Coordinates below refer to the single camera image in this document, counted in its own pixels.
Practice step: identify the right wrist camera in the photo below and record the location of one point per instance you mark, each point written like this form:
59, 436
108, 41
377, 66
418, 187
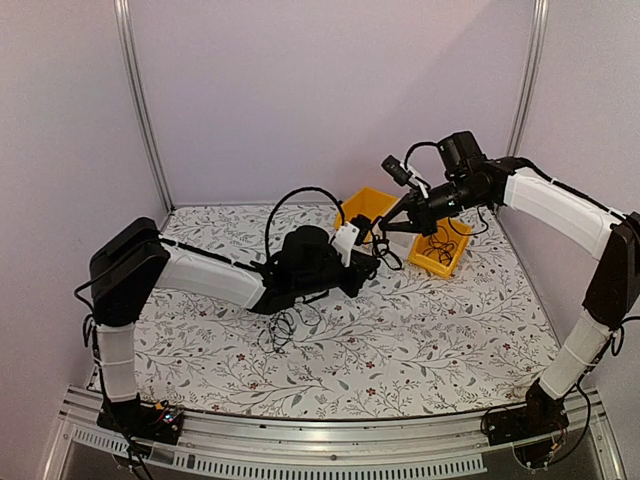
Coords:
405, 175

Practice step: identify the aluminium front rail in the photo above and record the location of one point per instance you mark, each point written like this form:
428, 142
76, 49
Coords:
219, 446

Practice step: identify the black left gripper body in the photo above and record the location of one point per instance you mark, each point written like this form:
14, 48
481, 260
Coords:
310, 284

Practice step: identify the right yellow plastic bin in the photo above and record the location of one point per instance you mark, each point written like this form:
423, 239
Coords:
440, 252

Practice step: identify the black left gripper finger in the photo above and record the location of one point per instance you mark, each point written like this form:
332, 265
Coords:
364, 260
362, 274

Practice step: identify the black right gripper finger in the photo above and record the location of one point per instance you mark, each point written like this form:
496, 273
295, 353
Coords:
405, 209
402, 227

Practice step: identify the yellow plastic bin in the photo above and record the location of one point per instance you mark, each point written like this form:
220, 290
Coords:
369, 202
440, 252

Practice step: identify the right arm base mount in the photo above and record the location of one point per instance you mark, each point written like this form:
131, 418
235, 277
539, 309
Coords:
540, 425

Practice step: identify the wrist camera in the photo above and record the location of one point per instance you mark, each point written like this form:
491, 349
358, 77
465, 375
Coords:
349, 235
405, 175

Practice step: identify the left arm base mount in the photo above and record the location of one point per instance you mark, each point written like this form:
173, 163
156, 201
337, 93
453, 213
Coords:
160, 422

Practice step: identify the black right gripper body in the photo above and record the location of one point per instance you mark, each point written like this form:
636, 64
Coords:
462, 195

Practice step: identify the right aluminium frame post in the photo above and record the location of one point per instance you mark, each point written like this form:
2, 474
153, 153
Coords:
530, 74

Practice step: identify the left aluminium frame post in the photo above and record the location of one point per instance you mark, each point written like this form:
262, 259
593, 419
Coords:
123, 17

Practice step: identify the aluminium frame post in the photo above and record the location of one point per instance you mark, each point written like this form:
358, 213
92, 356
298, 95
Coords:
530, 74
123, 17

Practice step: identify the white translucent plastic bin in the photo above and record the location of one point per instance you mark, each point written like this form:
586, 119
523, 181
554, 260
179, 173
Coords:
402, 243

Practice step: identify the left yellow plastic bin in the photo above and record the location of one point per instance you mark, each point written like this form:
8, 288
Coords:
369, 202

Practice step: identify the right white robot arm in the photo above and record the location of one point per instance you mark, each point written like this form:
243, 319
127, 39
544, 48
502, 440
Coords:
609, 237

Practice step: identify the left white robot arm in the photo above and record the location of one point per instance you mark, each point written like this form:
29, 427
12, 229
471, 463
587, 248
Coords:
139, 259

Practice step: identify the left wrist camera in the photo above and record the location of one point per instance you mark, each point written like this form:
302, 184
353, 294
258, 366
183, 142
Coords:
349, 235

